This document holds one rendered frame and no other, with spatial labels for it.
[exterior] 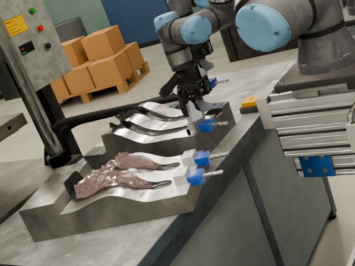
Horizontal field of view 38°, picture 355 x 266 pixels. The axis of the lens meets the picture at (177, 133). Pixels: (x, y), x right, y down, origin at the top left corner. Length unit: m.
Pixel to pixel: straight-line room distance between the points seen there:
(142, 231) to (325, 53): 0.64
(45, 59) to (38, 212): 1.00
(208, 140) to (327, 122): 0.45
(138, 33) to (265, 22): 7.93
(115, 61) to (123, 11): 2.77
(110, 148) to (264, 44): 0.81
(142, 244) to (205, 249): 0.32
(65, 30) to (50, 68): 6.26
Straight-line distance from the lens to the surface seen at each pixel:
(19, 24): 2.32
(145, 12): 8.85
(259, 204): 1.90
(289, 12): 1.18
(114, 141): 1.79
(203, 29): 1.45
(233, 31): 5.89
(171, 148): 1.66
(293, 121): 1.38
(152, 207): 1.39
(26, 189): 2.10
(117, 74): 6.40
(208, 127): 1.62
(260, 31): 1.17
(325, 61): 1.29
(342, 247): 2.45
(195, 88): 1.57
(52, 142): 2.16
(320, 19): 1.27
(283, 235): 2.08
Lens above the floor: 1.44
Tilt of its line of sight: 19 degrees down
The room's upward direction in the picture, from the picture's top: 21 degrees counter-clockwise
